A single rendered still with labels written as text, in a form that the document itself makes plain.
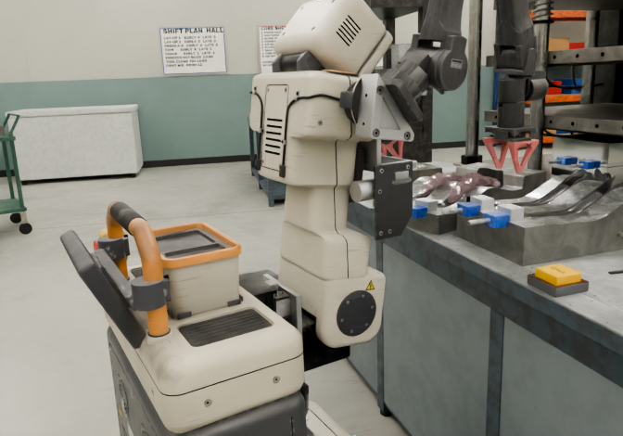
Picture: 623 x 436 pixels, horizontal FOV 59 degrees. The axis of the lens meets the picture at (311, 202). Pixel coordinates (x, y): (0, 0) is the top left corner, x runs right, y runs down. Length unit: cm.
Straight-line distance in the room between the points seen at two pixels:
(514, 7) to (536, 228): 47
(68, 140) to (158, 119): 139
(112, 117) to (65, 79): 122
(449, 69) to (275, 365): 61
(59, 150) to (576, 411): 713
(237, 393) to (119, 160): 683
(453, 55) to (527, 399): 77
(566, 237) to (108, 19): 768
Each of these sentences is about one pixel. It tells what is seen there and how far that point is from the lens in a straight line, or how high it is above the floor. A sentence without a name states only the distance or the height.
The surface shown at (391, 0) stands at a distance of 596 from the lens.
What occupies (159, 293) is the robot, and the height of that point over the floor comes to 89.
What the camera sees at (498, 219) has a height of 90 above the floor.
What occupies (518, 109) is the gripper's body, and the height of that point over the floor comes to 114.
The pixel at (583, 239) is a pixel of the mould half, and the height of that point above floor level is 84.
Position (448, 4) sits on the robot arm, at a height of 134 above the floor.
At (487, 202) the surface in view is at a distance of 142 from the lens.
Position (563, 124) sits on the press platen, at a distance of 236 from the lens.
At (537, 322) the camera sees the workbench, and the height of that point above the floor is 70.
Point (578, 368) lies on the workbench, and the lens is 123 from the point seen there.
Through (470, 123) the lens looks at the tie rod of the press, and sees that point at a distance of 272.
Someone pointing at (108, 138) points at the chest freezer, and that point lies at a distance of 765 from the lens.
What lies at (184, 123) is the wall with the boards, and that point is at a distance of 840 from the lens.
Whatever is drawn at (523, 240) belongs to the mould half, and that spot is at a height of 86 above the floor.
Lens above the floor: 123
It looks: 13 degrees down
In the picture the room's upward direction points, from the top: 2 degrees counter-clockwise
